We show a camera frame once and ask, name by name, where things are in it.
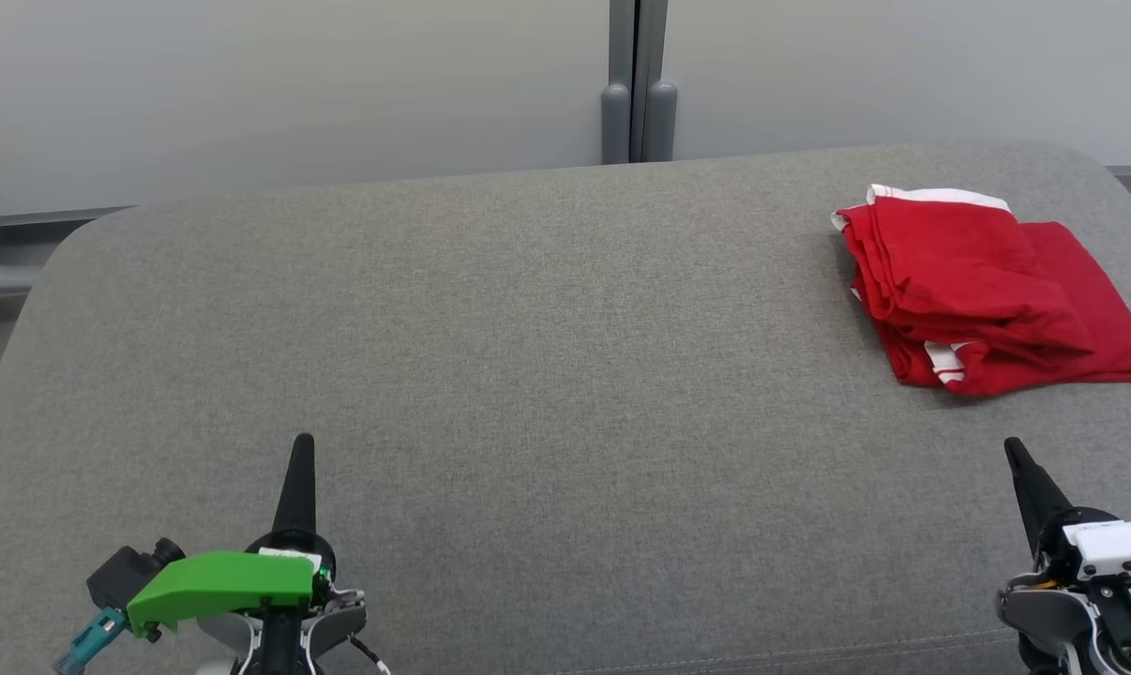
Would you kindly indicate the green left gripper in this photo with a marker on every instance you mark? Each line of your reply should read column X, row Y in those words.
column 218, row 581

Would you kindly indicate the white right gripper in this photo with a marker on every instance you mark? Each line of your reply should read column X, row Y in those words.
column 1119, row 548

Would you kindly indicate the red Bulls 23 jersey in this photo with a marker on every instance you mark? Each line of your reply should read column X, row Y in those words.
column 1109, row 319

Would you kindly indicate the red shorts with white stripe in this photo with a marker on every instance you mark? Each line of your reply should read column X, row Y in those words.
column 950, row 272

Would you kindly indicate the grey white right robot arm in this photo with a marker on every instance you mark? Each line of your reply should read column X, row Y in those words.
column 1044, row 609

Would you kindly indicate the grey fabric sofa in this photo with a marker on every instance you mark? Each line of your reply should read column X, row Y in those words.
column 528, row 375

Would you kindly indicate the grey metal stand leg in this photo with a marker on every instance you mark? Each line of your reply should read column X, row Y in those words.
column 3, row 275

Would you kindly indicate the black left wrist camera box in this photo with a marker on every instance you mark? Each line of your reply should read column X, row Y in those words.
column 120, row 577

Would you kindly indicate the grey partition connector post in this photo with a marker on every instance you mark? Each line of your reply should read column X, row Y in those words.
column 614, row 122

